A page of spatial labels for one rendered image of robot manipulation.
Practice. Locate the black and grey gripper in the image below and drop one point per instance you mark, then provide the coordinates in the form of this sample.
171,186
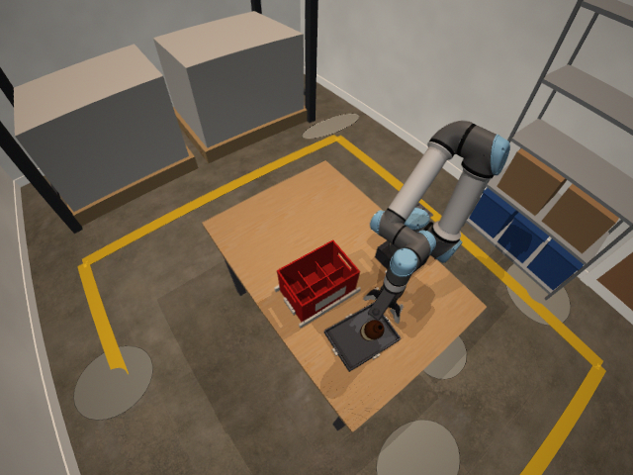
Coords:
374,294

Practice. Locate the red plastic bottle crate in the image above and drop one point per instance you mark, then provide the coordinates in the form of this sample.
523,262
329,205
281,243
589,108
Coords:
318,279

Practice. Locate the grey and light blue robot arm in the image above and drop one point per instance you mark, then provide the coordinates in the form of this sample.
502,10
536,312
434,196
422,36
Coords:
484,155

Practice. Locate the brown glass bottle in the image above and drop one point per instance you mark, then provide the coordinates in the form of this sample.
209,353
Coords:
372,330

